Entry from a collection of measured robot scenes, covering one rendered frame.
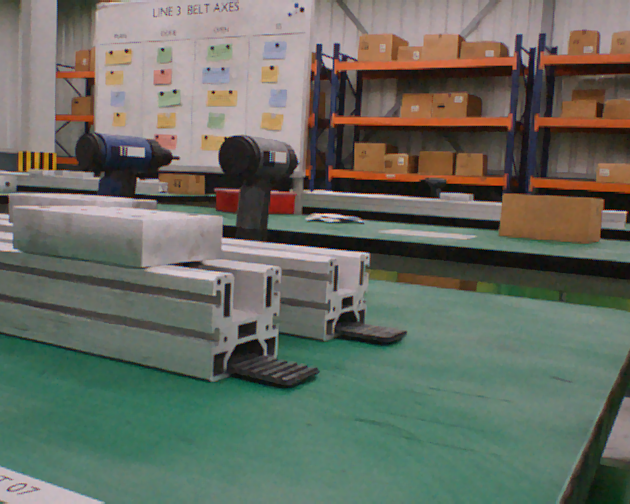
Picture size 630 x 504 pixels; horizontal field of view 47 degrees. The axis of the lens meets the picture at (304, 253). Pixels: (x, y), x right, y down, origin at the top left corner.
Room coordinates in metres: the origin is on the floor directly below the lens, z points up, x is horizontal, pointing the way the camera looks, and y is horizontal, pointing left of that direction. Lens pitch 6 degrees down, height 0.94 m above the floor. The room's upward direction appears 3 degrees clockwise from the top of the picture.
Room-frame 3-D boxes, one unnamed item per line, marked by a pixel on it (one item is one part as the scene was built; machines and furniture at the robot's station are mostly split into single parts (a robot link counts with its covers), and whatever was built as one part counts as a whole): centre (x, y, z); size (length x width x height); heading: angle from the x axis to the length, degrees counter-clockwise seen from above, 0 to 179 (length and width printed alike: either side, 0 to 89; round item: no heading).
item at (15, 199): (0.96, 0.30, 0.87); 0.16 x 0.11 x 0.07; 60
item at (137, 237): (0.67, 0.18, 0.87); 0.16 x 0.11 x 0.07; 60
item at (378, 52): (10.84, -1.72, 1.58); 2.83 x 0.98 x 3.15; 62
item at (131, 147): (1.19, 0.29, 0.89); 0.20 x 0.08 x 0.22; 144
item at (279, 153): (1.05, 0.06, 0.89); 0.20 x 0.08 x 0.22; 156
